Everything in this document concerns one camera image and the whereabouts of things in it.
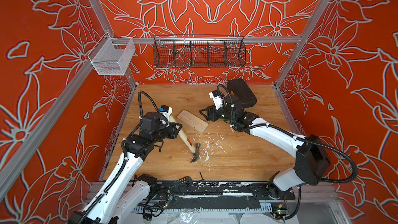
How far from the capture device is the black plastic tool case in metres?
1.04

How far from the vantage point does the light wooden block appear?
940 mm

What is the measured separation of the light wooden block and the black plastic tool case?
307 millimetres
